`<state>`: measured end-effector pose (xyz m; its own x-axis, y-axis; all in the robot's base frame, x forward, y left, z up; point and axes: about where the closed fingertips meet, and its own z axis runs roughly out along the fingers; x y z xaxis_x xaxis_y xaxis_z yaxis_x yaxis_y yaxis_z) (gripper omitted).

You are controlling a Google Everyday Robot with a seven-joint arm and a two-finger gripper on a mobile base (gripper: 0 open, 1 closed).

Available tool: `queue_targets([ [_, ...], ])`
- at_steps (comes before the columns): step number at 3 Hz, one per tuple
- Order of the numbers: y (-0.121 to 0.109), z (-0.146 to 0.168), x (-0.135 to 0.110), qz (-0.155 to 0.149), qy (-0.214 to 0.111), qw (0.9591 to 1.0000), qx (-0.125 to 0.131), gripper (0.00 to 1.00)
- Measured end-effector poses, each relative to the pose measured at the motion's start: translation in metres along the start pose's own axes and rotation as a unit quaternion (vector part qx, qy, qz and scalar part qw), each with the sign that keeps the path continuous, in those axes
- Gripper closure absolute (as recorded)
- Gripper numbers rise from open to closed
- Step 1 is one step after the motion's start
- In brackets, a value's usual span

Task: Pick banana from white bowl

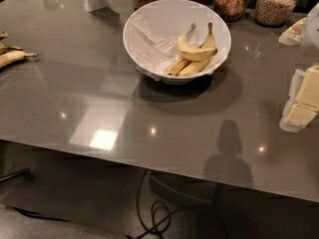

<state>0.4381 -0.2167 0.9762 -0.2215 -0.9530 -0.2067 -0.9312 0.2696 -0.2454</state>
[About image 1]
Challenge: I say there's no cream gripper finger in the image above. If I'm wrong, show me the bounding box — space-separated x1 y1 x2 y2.
279 100 318 132

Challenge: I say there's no banana tip at left edge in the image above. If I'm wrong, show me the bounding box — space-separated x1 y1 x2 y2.
0 31 9 40

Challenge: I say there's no yellow banana on table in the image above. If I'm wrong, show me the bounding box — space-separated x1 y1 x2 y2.
0 51 38 69

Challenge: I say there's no glass jar with lid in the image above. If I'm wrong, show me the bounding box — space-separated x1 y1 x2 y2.
213 0 250 22

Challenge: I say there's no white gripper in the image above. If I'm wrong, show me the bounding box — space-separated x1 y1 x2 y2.
288 2 319 112

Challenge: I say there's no dark banana on table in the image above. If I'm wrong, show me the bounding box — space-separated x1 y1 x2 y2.
0 43 21 55

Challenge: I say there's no wrapped pastry on table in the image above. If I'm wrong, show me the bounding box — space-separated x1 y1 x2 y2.
278 18 306 46

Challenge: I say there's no upright yellow banana in bowl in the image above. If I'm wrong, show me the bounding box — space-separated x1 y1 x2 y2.
176 22 217 78

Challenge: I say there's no white paper bowl liner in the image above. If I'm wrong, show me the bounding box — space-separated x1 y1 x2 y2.
124 15 231 85

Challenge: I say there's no lower left banana in bowl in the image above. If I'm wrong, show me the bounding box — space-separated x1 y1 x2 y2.
164 58 190 76

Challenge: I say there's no yellow banana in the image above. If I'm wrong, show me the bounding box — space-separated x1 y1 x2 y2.
0 51 38 69
175 23 217 62
176 22 217 78

